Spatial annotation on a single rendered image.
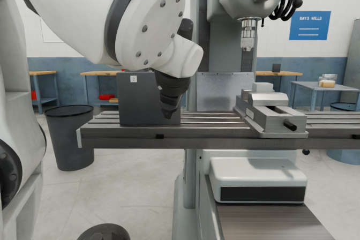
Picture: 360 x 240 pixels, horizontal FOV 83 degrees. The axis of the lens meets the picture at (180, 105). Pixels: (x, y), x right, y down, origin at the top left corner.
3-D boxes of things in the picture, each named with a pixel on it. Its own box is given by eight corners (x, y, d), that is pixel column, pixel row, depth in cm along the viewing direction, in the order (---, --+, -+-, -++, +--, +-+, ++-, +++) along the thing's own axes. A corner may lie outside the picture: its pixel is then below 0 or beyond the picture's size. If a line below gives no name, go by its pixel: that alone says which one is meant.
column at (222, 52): (250, 235, 138) (274, -21, 103) (182, 235, 138) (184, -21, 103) (232, 189, 187) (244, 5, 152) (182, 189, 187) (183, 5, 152)
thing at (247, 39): (239, 47, 78) (240, 34, 77) (252, 47, 77) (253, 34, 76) (241, 47, 73) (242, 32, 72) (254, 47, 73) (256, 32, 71)
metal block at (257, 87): (271, 99, 77) (273, 83, 75) (255, 99, 77) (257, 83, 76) (265, 97, 82) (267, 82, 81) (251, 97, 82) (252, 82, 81)
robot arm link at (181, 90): (180, 118, 58) (182, 100, 47) (149, 107, 59) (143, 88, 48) (194, 82, 62) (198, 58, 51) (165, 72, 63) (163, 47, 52)
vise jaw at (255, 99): (287, 106, 71) (289, 95, 70) (252, 106, 71) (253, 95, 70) (279, 102, 77) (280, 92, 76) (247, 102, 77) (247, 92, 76)
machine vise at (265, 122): (309, 137, 61) (315, 102, 59) (260, 137, 61) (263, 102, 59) (263, 109, 95) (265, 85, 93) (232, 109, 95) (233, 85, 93)
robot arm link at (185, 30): (180, 95, 47) (182, 68, 37) (141, 76, 49) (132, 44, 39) (202, 60, 51) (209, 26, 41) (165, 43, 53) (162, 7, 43)
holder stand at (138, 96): (180, 125, 73) (180, 68, 68) (119, 125, 73) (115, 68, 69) (180, 115, 85) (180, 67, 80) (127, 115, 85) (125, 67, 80)
